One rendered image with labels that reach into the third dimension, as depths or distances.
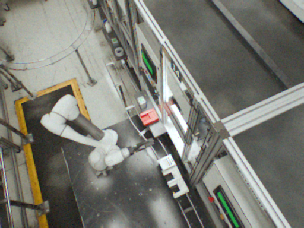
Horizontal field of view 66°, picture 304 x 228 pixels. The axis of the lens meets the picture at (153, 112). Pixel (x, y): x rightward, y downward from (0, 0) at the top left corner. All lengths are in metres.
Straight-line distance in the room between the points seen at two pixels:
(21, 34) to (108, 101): 2.24
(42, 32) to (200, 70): 3.94
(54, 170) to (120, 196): 1.27
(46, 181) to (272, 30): 2.98
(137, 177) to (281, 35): 1.72
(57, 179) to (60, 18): 2.99
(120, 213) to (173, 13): 1.77
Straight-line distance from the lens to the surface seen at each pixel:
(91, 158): 2.28
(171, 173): 2.25
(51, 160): 3.49
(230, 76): 1.31
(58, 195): 3.33
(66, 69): 4.16
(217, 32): 1.49
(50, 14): 5.20
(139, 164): 2.45
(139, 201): 2.39
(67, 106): 1.96
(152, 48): 1.64
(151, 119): 2.29
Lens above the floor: 3.04
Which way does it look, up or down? 63 degrees down
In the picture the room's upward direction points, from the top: 6 degrees counter-clockwise
